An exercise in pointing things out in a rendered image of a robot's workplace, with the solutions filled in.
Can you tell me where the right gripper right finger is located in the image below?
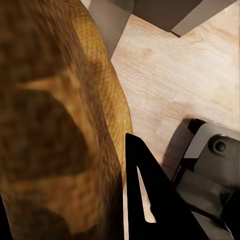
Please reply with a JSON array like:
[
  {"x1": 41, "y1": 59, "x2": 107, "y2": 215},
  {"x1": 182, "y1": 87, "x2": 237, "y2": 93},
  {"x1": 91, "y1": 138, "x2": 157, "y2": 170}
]
[{"x1": 125, "y1": 133, "x2": 210, "y2": 240}]

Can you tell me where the popcorn bag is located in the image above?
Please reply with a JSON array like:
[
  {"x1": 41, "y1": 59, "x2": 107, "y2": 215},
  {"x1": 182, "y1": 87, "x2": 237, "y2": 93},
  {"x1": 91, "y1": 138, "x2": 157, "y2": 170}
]
[{"x1": 0, "y1": 0, "x2": 134, "y2": 240}]

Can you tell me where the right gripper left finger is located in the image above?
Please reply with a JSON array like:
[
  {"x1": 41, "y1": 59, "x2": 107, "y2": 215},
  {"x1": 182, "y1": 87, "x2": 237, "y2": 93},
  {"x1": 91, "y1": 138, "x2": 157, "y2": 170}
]
[{"x1": 0, "y1": 196, "x2": 13, "y2": 240}]

